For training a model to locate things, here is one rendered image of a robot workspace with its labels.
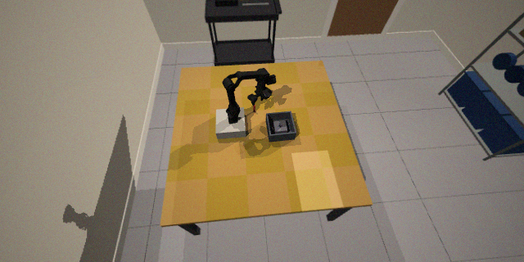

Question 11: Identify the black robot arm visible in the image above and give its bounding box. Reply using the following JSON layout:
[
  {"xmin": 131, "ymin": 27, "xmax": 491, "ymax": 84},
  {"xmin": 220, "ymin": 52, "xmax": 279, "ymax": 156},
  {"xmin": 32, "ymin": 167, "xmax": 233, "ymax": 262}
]
[{"xmin": 222, "ymin": 68, "xmax": 277, "ymax": 124}]

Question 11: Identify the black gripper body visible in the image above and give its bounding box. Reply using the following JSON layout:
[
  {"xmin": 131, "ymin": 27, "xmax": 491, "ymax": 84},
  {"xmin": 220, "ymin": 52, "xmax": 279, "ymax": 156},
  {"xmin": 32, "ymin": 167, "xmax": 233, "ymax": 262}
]
[{"xmin": 247, "ymin": 85, "xmax": 270, "ymax": 102}]

